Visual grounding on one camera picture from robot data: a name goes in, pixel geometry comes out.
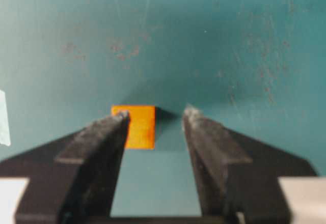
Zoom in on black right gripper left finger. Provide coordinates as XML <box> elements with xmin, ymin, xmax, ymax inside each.
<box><xmin>1</xmin><ymin>111</ymin><xmax>130</xmax><ymax>223</ymax></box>

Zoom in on orange square block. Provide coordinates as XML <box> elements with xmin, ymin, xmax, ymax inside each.
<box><xmin>111</xmin><ymin>105</ymin><xmax>155</xmax><ymax>150</ymax></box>

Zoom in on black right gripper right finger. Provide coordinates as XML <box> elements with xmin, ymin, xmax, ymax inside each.
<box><xmin>182</xmin><ymin>106</ymin><xmax>325</xmax><ymax>223</ymax></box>

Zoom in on pale tape strip on table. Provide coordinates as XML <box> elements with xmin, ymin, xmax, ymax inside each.
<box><xmin>0</xmin><ymin>90</ymin><xmax>11</xmax><ymax>147</ymax></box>

